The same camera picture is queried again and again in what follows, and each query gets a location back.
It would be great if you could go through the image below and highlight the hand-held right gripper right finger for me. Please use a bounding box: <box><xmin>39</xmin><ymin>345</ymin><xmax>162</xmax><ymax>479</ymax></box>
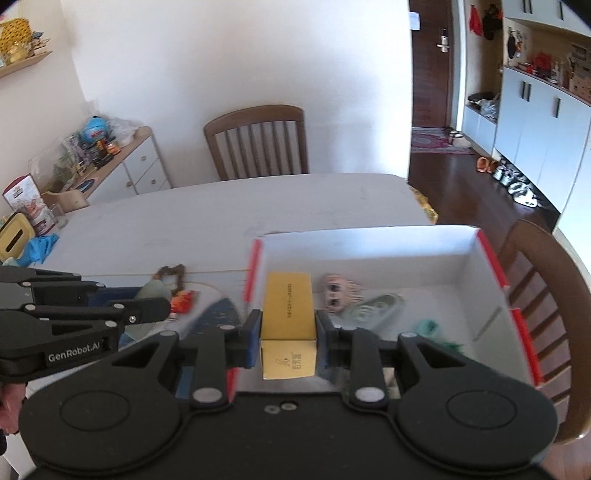
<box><xmin>315</xmin><ymin>311</ymin><xmax>468</xmax><ymax>411</ymax></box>

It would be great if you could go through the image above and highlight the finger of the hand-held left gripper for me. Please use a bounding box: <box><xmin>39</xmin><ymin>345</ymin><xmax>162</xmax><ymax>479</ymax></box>
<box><xmin>0</xmin><ymin>267</ymin><xmax>101</xmax><ymax>297</ymax></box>
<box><xmin>27</xmin><ymin>296</ymin><xmax>172</xmax><ymax>327</ymax></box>

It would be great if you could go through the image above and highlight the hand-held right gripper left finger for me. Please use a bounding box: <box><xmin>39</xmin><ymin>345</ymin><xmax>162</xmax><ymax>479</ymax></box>
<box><xmin>110</xmin><ymin>309</ymin><xmax>262</xmax><ymax>411</ymax></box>

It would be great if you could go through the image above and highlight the yellow cardboard box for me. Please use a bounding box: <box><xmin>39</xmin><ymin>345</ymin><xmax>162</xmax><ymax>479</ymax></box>
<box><xmin>259</xmin><ymin>272</ymin><xmax>320</xmax><ymax>380</ymax></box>

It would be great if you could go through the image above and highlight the red and white cardboard box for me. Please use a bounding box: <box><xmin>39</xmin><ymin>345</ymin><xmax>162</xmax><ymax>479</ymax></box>
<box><xmin>244</xmin><ymin>224</ymin><xmax>542</xmax><ymax>398</ymax></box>

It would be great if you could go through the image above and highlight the person's left hand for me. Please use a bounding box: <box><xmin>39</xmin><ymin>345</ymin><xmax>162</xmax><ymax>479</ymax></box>
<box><xmin>0</xmin><ymin>382</ymin><xmax>27</xmax><ymax>435</ymax></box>

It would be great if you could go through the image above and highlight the grey-green soft item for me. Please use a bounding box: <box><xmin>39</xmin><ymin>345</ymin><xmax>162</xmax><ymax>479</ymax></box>
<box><xmin>121</xmin><ymin>279</ymin><xmax>172</xmax><ymax>341</ymax></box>

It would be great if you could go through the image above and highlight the blue cloth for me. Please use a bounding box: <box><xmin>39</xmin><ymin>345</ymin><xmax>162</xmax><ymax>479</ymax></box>
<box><xmin>17</xmin><ymin>233</ymin><xmax>61</xmax><ymax>268</ymax></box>

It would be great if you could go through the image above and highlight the orange red small toy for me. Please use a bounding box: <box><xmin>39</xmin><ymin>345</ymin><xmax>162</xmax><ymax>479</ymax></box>
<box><xmin>170</xmin><ymin>290</ymin><xmax>198</xmax><ymax>315</ymax></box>

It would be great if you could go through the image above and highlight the small doll face toy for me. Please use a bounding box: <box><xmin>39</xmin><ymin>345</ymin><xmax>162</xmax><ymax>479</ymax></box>
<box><xmin>320</xmin><ymin>272</ymin><xmax>366</xmax><ymax>315</ymax></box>

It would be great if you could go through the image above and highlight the yellow and grey tissue box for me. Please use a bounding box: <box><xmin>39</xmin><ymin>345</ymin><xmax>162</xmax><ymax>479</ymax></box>
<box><xmin>0</xmin><ymin>213</ymin><xmax>36</xmax><ymax>267</ymax></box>

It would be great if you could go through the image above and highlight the drinking glass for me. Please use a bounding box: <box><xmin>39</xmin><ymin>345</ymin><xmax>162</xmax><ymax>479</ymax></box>
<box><xmin>49</xmin><ymin>202</ymin><xmax>70</xmax><ymax>230</ymax></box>

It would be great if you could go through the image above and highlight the red and white snack box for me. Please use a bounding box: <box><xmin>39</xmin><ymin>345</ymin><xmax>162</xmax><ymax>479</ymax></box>
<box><xmin>2</xmin><ymin>172</ymin><xmax>57</xmax><ymax>237</ymax></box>

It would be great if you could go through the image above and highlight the teal soft toy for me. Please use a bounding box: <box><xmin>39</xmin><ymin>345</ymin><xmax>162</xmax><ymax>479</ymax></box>
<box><xmin>412</xmin><ymin>318</ymin><xmax>464</xmax><ymax>352</ymax></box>

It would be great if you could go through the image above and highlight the clear plastic bin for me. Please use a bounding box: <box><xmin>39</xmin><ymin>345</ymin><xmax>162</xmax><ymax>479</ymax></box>
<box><xmin>28</xmin><ymin>137</ymin><xmax>75</xmax><ymax>186</ymax></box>

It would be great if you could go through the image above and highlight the white wooden-top sideboard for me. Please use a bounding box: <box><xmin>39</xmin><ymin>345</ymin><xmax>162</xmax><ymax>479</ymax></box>
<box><xmin>41</xmin><ymin>126</ymin><xmax>174</xmax><ymax>214</ymax></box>

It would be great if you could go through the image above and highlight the blue globe toy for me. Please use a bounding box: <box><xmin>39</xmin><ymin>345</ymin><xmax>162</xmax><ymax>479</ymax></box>
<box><xmin>80</xmin><ymin>115</ymin><xmax>112</xmax><ymax>145</ymax></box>

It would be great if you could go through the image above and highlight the yellow bag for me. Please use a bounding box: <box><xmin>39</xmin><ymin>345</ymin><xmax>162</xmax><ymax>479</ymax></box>
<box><xmin>412</xmin><ymin>186</ymin><xmax>440</xmax><ymax>226</ymax></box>

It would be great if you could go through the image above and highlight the brown wooden slat-back chair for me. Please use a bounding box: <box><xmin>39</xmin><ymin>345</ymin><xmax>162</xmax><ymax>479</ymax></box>
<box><xmin>496</xmin><ymin>219</ymin><xmax>591</xmax><ymax>445</ymax></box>
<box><xmin>204</xmin><ymin>104</ymin><xmax>310</xmax><ymax>181</ymax></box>

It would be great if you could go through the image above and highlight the patterned door mat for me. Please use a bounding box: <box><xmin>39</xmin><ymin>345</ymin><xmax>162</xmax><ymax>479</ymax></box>
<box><xmin>410</xmin><ymin>128</ymin><xmax>474</xmax><ymax>155</ymax></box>

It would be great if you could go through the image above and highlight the pair of pale slippers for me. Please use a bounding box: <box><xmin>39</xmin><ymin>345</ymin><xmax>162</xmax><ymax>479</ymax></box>
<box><xmin>443</xmin><ymin>128</ymin><xmax>472</xmax><ymax>149</ymax></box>

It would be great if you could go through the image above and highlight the yellow flower decoration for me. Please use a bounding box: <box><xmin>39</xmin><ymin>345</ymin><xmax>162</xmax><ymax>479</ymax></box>
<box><xmin>0</xmin><ymin>17</ymin><xmax>35</xmax><ymax>64</ymax></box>

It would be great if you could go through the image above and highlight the row of shoes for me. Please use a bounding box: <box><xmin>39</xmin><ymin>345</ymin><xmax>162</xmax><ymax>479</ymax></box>
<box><xmin>491</xmin><ymin>159</ymin><xmax>544</xmax><ymax>209</ymax></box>

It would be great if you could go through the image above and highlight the dark brown door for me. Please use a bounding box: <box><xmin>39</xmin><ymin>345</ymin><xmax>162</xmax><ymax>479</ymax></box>
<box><xmin>408</xmin><ymin>0</ymin><xmax>456</xmax><ymax>131</ymax></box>

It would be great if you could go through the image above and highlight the pale blue hallway cabinet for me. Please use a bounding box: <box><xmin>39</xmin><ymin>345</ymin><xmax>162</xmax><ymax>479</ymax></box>
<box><xmin>461</xmin><ymin>0</ymin><xmax>591</xmax><ymax>219</ymax></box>

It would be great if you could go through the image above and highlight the brown bead string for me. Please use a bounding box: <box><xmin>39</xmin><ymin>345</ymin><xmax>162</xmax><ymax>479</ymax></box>
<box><xmin>154</xmin><ymin>263</ymin><xmax>188</xmax><ymax>297</ymax></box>

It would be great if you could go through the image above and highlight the wooden wall shelf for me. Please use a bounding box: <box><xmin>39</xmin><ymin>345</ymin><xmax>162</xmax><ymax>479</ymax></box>
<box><xmin>0</xmin><ymin>50</ymin><xmax>53</xmax><ymax>79</ymax></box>

